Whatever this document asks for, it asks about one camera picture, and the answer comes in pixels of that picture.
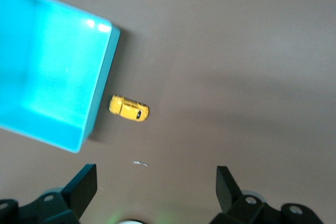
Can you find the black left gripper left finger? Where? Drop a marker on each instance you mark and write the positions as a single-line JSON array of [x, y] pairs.
[[81, 190]]

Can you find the teal plastic storage box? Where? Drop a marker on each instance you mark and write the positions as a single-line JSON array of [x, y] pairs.
[[52, 72]]

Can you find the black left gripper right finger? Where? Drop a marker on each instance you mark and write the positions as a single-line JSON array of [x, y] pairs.
[[225, 190]]

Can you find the yellow beetle toy car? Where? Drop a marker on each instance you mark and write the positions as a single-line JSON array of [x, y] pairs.
[[128, 108]]

